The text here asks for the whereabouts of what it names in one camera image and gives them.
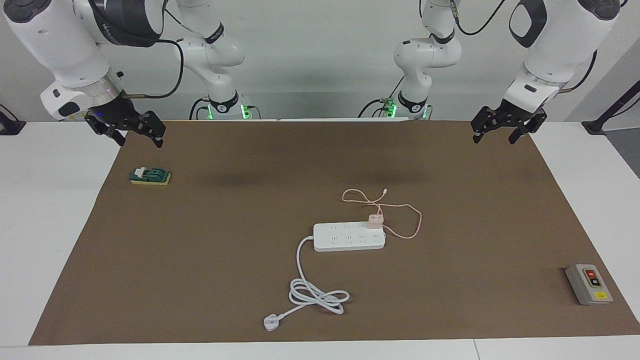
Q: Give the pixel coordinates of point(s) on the green knife switch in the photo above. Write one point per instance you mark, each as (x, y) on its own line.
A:
(152, 175)

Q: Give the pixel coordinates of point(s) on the brown table mat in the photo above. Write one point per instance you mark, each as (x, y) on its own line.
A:
(200, 250)

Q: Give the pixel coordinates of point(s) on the pink charger adapter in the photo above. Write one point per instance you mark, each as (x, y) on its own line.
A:
(375, 222)

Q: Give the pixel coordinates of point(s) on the black stand foot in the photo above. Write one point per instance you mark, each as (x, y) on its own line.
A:
(10, 126)

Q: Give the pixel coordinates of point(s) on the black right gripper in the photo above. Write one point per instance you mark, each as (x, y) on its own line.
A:
(117, 115)

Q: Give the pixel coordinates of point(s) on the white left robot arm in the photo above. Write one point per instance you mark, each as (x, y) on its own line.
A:
(560, 45)

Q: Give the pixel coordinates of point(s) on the black angled stand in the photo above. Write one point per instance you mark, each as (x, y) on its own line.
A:
(600, 122)

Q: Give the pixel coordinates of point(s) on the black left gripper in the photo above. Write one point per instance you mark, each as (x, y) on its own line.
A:
(507, 117)

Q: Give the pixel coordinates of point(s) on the white power strip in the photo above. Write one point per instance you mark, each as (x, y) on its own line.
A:
(345, 239)

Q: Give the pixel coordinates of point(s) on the grey push-button switch box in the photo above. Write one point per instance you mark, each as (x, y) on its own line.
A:
(590, 285)

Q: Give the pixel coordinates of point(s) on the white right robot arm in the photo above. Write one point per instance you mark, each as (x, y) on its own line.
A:
(65, 50)

